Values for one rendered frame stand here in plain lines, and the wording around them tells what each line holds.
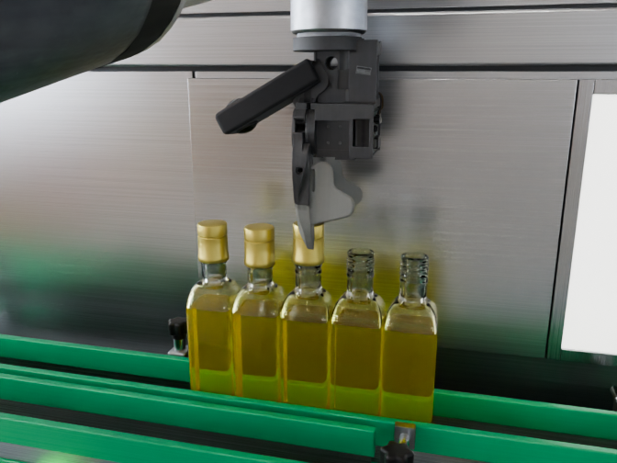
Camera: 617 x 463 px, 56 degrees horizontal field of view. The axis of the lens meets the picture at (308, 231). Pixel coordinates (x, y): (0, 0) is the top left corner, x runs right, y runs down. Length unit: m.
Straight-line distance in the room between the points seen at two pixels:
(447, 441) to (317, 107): 0.37
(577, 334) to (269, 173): 0.43
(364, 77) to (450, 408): 0.39
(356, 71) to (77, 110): 0.47
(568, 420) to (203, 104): 0.58
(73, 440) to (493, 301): 0.51
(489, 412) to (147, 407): 0.40
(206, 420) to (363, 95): 0.40
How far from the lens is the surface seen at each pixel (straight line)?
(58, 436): 0.71
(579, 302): 0.79
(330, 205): 0.59
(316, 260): 0.63
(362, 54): 0.59
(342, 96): 0.59
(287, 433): 0.68
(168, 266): 0.89
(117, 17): 0.17
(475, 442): 0.67
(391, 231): 0.75
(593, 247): 0.77
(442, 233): 0.74
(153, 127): 0.86
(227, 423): 0.69
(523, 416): 0.74
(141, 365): 0.83
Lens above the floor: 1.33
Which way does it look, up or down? 15 degrees down
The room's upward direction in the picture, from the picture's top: straight up
